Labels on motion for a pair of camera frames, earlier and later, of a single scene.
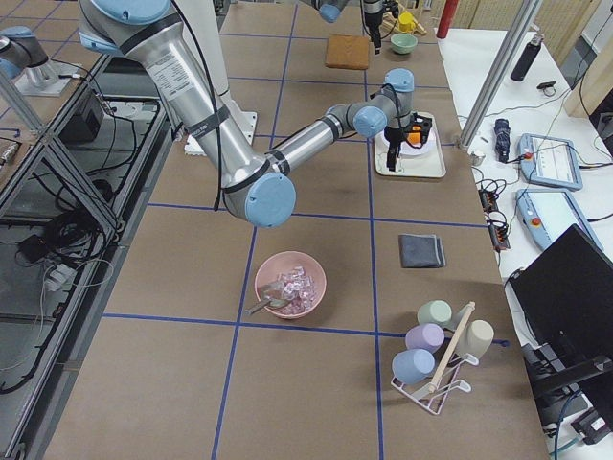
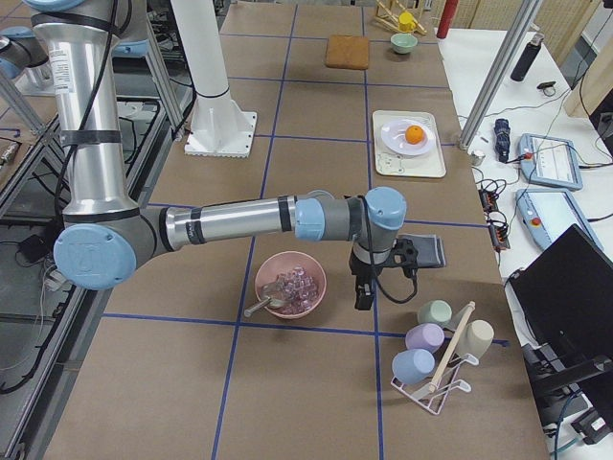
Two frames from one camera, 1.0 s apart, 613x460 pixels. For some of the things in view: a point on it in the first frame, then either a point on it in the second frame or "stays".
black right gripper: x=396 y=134 to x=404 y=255
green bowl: x=403 y=42 stays
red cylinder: x=449 y=10 stays
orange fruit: x=415 y=137 stays
